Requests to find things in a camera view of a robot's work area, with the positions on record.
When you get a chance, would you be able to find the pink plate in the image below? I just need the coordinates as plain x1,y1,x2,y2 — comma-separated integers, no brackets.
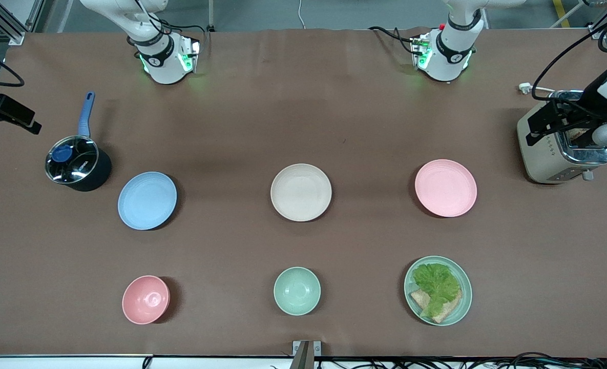
414,159,478,218

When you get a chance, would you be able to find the blue plate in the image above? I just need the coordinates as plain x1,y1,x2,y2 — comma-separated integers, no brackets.
117,171,178,231

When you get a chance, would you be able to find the beige and chrome toaster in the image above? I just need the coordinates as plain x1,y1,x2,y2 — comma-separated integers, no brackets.
517,90,607,185

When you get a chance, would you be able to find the glass lid with blue knob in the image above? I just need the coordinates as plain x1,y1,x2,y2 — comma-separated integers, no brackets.
45,135,100,185

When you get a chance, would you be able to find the green lettuce leaf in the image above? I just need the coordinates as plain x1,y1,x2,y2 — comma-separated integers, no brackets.
411,262,461,318

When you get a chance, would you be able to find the green plate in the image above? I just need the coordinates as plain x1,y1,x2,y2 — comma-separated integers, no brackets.
404,256,473,327

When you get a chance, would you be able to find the pink bowl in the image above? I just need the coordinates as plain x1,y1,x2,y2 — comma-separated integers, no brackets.
122,275,171,325

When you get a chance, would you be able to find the toasted bread slice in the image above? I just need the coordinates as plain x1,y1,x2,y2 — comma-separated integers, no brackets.
410,288,463,324

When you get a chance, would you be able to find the beige plate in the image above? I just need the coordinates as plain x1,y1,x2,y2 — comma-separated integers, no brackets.
270,163,332,222

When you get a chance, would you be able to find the green bowl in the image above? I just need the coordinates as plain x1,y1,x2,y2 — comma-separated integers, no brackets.
274,266,322,316

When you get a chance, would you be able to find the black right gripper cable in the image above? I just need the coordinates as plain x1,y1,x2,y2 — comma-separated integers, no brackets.
0,47,26,88

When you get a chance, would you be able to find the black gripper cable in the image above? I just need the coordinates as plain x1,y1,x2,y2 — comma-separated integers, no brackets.
0,47,26,88
531,0,607,101

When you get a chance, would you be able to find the white plug with cord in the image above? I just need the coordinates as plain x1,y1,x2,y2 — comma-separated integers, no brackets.
518,82,557,99

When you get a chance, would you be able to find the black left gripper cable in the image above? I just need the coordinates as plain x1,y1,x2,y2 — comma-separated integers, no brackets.
531,0,607,101

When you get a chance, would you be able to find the aluminium frame profile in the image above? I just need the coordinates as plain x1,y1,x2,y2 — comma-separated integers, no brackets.
549,0,607,40
0,0,54,46

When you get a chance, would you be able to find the dark pot with blue handle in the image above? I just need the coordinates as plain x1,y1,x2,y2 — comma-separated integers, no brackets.
46,91,113,193

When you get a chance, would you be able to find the black left arm base cable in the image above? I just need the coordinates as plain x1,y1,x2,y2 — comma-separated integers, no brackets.
368,26,423,56

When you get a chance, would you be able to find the black arm base cable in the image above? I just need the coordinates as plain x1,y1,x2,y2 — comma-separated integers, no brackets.
133,0,211,48
368,26,423,56

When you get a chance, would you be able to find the black right arm base cable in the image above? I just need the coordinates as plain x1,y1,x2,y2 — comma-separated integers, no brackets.
133,0,211,48

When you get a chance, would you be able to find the black cable bundle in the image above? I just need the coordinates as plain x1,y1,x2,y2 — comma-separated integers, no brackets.
142,351,607,369

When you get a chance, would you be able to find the metal table edge bracket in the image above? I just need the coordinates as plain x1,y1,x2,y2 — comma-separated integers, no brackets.
292,340,322,369

